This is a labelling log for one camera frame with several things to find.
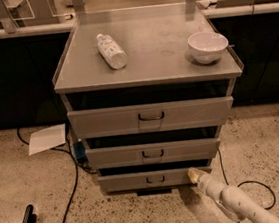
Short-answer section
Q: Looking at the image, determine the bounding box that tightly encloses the white paper sheet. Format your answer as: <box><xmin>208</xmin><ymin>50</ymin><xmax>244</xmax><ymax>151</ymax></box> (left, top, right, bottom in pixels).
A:
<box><xmin>28</xmin><ymin>124</ymin><xmax>66</xmax><ymax>155</ymax></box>

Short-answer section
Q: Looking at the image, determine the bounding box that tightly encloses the grey middle drawer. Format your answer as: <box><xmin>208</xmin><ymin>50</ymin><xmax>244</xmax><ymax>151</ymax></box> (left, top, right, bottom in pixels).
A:
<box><xmin>86</xmin><ymin>138</ymin><xmax>220</xmax><ymax>170</ymax></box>

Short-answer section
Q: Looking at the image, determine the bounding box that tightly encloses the white ceramic bowl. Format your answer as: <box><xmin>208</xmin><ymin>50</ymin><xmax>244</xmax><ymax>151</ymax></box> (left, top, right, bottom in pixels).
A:
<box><xmin>188</xmin><ymin>31</ymin><xmax>229</xmax><ymax>64</ymax></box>

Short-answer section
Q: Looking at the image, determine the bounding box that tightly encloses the blue power box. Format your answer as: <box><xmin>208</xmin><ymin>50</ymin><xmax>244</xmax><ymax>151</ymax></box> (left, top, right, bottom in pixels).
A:
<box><xmin>73</xmin><ymin>141</ymin><xmax>86</xmax><ymax>160</ymax></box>

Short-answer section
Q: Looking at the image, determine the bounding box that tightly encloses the grey drawer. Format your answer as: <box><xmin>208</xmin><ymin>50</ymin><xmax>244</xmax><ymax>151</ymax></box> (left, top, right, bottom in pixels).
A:
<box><xmin>97</xmin><ymin>163</ymin><xmax>214</xmax><ymax>196</ymax></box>
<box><xmin>67</xmin><ymin>96</ymin><xmax>233</xmax><ymax>139</ymax></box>
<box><xmin>86</xmin><ymin>138</ymin><xmax>220</xmax><ymax>170</ymax></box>

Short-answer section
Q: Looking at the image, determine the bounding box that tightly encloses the black floor cable left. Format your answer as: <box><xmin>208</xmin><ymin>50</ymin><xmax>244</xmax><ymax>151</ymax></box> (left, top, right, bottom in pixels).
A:
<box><xmin>16</xmin><ymin>119</ymin><xmax>103</xmax><ymax>223</ymax></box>

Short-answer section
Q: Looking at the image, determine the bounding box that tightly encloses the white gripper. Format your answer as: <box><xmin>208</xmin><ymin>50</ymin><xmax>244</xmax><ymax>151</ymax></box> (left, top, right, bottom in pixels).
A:
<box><xmin>187</xmin><ymin>168</ymin><xmax>226</xmax><ymax>200</ymax></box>

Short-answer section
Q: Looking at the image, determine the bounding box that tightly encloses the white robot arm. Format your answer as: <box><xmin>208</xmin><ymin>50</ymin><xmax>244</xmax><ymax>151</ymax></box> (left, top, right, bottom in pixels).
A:
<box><xmin>188</xmin><ymin>168</ymin><xmax>279</xmax><ymax>223</ymax></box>

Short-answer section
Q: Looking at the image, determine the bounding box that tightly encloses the grey top drawer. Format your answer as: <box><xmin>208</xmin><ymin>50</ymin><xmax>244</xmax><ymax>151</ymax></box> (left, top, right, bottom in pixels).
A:
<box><xmin>67</xmin><ymin>96</ymin><xmax>233</xmax><ymax>139</ymax></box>

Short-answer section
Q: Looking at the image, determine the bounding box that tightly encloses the clear plastic water bottle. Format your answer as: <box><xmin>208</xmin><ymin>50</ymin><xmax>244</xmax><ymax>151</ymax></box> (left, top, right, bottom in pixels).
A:
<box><xmin>97</xmin><ymin>33</ymin><xmax>127</xmax><ymax>70</ymax></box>

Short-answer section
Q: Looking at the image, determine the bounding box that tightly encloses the grey metal drawer cabinet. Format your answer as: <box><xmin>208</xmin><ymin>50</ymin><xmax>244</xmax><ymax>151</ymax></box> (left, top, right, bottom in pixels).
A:
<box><xmin>44</xmin><ymin>0</ymin><xmax>258</xmax><ymax>204</ymax></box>

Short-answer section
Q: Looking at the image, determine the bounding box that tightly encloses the grey bottom drawer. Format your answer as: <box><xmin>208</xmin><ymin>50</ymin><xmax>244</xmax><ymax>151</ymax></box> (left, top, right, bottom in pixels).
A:
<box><xmin>97</xmin><ymin>163</ymin><xmax>214</xmax><ymax>196</ymax></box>

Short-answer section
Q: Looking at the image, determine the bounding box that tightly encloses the black looped cable right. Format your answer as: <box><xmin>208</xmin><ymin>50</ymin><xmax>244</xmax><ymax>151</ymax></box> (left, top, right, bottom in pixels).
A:
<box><xmin>216</xmin><ymin>143</ymin><xmax>279</xmax><ymax>223</ymax></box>

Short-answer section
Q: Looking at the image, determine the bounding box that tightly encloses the dark lab counter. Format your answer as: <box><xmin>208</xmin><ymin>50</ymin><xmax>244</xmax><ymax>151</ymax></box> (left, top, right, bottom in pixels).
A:
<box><xmin>0</xmin><ymin>12</ymin><xmax>279</xmax><ymax>129</ymax></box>

